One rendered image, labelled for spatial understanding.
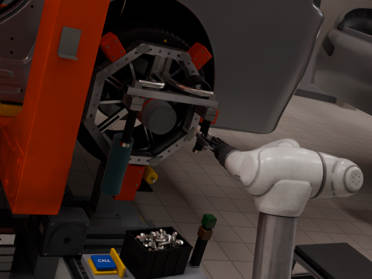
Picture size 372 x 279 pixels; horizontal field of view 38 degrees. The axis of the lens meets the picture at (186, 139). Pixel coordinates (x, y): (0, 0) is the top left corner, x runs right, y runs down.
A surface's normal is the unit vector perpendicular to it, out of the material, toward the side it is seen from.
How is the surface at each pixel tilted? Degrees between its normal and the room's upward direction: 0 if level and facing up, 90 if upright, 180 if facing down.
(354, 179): 67
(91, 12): 90
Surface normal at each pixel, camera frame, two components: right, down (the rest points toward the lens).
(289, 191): 0.22, 0.11
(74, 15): 0.44, 0.40
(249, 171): -0.92, -0.22
